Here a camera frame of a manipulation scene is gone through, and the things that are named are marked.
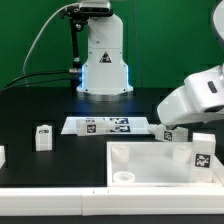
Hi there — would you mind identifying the white base sheet with tag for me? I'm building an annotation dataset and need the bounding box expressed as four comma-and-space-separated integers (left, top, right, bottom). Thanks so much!
61, 117, 150, 135

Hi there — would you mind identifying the white right fence bar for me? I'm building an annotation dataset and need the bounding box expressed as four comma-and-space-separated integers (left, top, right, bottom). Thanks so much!
213, 157, 224, 186

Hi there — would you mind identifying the grey camera on stand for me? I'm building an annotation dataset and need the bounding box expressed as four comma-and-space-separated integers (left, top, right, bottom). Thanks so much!
60, 0, 113, 17

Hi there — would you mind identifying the white front fence bar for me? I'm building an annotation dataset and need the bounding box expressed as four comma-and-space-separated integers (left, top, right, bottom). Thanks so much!
0, 187, 224, 216

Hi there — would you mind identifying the black camera stand pole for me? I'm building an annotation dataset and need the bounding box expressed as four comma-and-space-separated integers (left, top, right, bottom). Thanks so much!
70, 19, 82, 91

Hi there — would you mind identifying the black cable lower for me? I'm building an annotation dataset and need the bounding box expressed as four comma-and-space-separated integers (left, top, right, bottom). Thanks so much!
0, 78, 73, 94

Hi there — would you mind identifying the grey camera cable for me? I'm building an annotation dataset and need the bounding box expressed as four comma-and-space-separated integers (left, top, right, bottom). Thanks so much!
21, 2, 81, 88

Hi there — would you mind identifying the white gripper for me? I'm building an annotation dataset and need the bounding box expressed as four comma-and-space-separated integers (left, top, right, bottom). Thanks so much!
156, 87, 224, 128

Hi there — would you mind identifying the white square table top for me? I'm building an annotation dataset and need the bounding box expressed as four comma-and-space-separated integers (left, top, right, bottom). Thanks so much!
107, 142, 223, 187

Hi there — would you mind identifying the white fence bar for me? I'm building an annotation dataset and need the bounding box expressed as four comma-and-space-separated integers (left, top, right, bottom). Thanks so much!
213, 157, 224, 186
0, 187, 224, 216

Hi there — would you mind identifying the white left fence stub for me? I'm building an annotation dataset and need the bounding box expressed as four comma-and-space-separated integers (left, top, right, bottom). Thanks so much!
0, 146, 6, 169

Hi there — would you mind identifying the black cable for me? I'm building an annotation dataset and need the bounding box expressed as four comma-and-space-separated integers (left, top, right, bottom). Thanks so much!
4, 70, 73, 89
0, 78, 73, 94

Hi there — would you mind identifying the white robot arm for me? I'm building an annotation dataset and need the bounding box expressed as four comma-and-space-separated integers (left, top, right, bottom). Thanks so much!
77, 0, 224, 126

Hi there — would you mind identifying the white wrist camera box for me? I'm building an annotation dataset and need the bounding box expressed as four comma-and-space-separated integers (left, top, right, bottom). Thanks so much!
184, 65, 224, 113

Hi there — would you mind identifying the black cable upper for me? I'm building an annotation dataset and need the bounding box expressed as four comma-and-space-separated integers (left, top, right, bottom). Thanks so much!
4, 70, 73, 89

